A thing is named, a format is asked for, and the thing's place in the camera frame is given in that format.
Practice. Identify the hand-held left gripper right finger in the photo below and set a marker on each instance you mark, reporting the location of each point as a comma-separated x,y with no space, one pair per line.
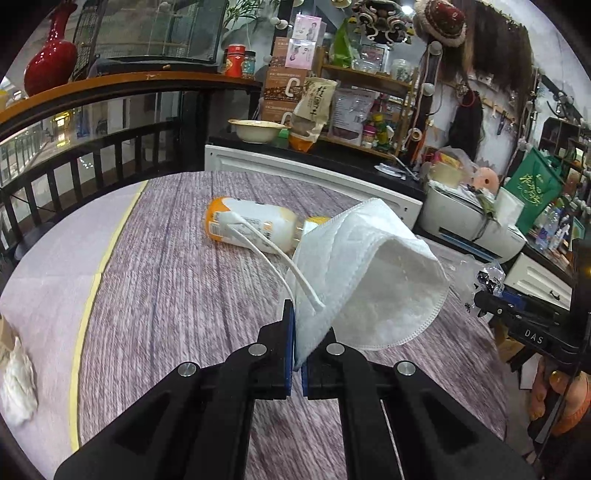
304,383

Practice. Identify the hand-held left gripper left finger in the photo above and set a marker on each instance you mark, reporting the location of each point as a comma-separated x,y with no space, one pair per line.
290,332

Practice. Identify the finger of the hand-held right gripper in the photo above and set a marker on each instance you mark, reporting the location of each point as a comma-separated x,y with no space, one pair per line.
503,307

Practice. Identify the clear wrapper with black print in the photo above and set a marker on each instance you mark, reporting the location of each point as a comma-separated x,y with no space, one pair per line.
487,276

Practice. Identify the white face mask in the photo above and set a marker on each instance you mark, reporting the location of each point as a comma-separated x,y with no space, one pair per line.
369,277

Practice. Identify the person's right hand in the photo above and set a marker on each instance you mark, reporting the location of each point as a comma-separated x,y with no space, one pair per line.
549,392

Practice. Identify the white printer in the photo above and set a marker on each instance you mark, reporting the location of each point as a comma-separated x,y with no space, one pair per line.
461,221

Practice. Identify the white paper roll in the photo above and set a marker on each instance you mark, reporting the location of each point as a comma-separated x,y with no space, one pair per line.
509,205

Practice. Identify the orange and white drink bottle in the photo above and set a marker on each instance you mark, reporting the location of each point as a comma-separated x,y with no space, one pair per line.
272,221

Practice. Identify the green tote bag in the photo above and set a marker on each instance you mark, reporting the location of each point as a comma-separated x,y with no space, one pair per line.
535,189

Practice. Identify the pink round sponge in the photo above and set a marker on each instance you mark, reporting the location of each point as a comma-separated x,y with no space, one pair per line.
485,179

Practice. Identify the dark hanging wig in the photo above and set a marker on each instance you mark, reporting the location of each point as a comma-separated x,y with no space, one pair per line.
466,124

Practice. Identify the cream enamel bowl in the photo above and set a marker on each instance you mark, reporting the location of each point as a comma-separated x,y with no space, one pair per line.
256,131

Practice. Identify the beige paper bag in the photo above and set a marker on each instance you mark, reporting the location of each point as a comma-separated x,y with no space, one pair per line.
316,104

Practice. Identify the brown printed box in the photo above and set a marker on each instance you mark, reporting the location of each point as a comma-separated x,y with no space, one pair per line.
277,92

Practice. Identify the row of brown hair extensions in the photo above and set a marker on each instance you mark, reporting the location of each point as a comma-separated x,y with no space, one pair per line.
498,46

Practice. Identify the wooden shelf rack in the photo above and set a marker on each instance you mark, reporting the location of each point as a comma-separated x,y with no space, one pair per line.
369,78

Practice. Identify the small glass jar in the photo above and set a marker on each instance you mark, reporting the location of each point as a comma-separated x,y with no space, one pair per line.
249,64

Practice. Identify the crumpled white tissue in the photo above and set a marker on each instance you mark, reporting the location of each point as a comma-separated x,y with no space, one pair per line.
18,383

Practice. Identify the red tin can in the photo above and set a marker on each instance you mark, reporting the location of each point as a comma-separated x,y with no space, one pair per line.
234,61

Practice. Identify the red fur-trimmed hat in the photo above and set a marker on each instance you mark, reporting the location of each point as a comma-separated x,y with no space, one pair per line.
439,21

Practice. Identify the wooden topped black railing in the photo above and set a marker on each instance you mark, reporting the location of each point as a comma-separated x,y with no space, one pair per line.
115,92

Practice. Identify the ornate beaded headpiece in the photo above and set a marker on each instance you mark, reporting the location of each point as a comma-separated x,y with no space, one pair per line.
381,21

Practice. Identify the green leafy branches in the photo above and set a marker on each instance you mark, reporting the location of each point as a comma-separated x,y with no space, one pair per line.
242,9

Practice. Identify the black framed glass cage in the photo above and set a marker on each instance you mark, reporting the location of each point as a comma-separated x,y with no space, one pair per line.
138,27

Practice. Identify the red ceramic vase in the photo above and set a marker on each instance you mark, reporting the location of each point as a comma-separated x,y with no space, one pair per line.
51,64

